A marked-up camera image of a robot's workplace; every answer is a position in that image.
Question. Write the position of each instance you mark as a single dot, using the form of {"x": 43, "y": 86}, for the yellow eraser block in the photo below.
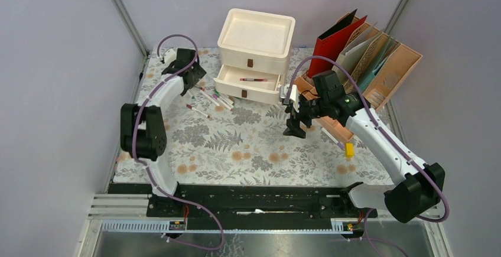
{"x": 349, "y": 150}

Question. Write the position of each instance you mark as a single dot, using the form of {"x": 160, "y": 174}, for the dark red pen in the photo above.
{"x": 253, "y": 80}

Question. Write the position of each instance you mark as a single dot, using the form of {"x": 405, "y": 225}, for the orange plastic file rack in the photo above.
{"x": 397, "y": 65}

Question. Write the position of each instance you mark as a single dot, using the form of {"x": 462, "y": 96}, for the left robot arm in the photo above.
{"x": 142, "y": 130}

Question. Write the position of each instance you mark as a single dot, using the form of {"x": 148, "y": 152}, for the brown capped white marker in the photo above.
{"x": 198, "y": 111}

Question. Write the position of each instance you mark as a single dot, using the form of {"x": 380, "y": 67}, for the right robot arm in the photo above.
{"x": 417, "y": 186}

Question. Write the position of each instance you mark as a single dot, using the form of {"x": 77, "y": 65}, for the teal folder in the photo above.
{"x": 374, "y": 66}

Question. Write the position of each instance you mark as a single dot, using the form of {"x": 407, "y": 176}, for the green capped marker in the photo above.
{"x": 225, "y": 98}

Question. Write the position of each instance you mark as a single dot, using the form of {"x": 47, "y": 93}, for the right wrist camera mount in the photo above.
{"x": 289, "y": 96}

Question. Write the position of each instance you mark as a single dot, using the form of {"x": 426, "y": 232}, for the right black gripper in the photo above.
{"x": 293, "y": 123}

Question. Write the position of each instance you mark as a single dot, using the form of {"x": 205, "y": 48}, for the beige folder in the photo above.
{"x": 359, "y": 49}

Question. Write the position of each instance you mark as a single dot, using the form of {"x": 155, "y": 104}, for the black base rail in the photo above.
{"x": 249, "y": 207}

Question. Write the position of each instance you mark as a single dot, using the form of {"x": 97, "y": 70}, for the red folder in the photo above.
{"x": 330, "y": 43}

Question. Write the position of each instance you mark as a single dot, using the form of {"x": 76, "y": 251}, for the floral table mat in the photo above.
{"x": 246, "y": 145}

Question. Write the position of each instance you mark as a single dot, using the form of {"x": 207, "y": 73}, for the white three-drawer organizer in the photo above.
{"x": 254, "y": 44}

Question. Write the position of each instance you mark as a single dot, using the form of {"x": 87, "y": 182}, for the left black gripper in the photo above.
{"x": 198, "y": 72}

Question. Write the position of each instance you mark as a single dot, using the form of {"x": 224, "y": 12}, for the purple capped white marker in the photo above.
{"x": 331, "y": 137}

